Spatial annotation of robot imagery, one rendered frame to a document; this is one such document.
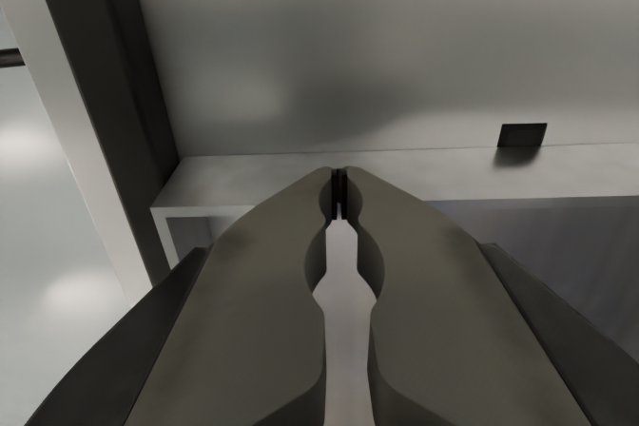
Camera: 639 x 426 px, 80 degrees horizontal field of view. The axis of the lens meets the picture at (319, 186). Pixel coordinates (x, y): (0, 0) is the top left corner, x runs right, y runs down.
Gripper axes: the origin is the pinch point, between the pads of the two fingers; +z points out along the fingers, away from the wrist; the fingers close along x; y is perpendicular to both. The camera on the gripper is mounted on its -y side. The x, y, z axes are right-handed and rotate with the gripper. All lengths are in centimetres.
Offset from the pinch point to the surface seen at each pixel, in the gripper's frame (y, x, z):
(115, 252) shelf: 6.2, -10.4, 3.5
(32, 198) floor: 61, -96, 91
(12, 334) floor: 130, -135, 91
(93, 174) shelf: 1.9, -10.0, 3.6
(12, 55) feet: 15, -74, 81
